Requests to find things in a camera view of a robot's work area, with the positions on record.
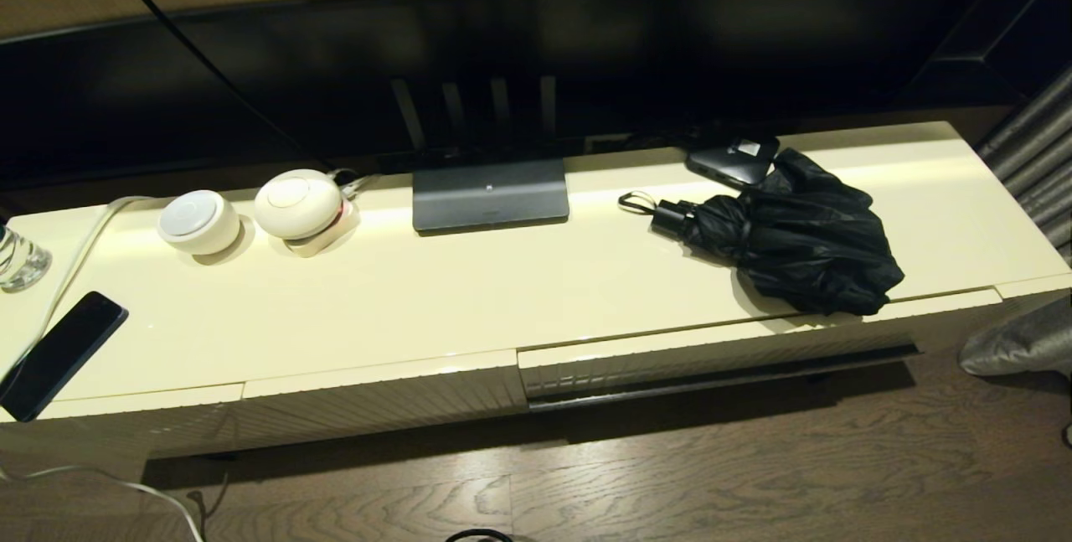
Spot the white round dome device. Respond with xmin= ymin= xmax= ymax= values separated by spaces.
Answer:
xmin=254 ymin=168 xmax=344 ymax=240

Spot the white cable bundle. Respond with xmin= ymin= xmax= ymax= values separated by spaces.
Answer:
xmin=331 ymin=167 xmax=382 ymax=199

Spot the cream charging base plate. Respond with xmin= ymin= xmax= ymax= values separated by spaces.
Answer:
xmin=281 ymin=199 xmax=363 ymax=259

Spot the white round speaker grey ring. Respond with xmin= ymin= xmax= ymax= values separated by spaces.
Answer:
xmin=157 ymin=189 xmax=242 ymax=256

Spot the black flat television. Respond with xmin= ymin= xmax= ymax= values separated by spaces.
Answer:
xmin=167 ymin=0 xmax=1006 ymax=166

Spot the blurred cream and black object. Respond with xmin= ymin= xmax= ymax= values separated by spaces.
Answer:
xmin=0 ymin=121 xmax=1072 ymax=461

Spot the grey fabric cushion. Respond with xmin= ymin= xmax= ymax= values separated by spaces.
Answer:
xmin=959 ymin=295 xmax=1072 ymax=377

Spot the white charging cable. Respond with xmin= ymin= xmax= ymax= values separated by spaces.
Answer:
xmin=0 ymin=194 xmax=206 ymax=542

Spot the cream drawer with bar handle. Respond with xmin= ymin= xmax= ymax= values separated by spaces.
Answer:
xmin=517 ymin=288 xmax=1003 ymax=413

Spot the grey pleated curtain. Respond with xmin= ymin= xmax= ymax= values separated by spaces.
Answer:
xmin=976 ymin=65 xmax=1072 ymax=262

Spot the grey television base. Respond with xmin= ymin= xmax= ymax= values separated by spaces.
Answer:
xmin=410 ymin=157 xmax=572 ymax=235

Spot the black smartphone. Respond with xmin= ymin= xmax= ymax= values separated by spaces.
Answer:
xmin=0 ymin=291 xmax=129 ymax=423

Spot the black umbrella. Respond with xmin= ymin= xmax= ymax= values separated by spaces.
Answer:
xmin=618 ymin=148 xmax=906 ymax=317

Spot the black set-top box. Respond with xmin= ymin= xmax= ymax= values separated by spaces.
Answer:
xmin=687 ymin=133 xmax=781 ymax=191

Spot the clear drinking glass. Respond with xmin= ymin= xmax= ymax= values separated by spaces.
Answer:
xmin=0 ymin=224 xmax=53 ymax=292

